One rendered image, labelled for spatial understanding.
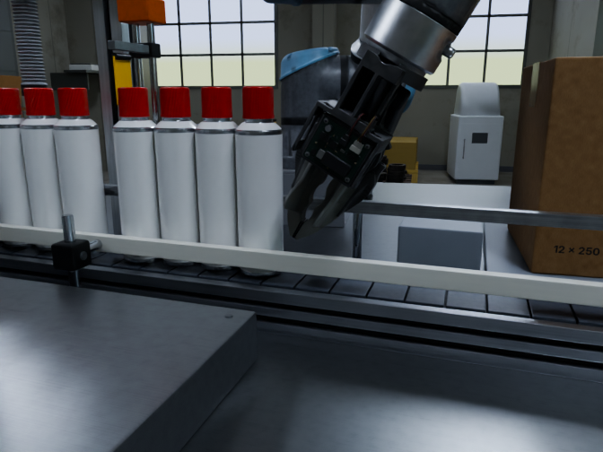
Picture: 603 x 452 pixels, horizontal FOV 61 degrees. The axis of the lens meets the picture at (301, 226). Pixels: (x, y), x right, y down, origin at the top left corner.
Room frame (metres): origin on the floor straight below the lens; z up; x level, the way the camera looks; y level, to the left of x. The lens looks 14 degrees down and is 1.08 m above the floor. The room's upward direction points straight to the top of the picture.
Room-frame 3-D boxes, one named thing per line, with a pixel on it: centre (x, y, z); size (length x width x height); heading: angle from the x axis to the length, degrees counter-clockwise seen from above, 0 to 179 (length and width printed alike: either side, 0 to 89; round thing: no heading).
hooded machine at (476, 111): (6.65, -2.20, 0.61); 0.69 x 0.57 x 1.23; 169
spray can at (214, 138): (0.59, 0.09, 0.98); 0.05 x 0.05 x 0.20
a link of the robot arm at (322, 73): (1.08, -0.02, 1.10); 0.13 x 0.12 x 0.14; 89
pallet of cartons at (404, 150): (7.03, -0.88, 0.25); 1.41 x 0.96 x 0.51; 79
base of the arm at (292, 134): (1.07, -0.02, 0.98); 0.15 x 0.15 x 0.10
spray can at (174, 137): (0.60, 0.14, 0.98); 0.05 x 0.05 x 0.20
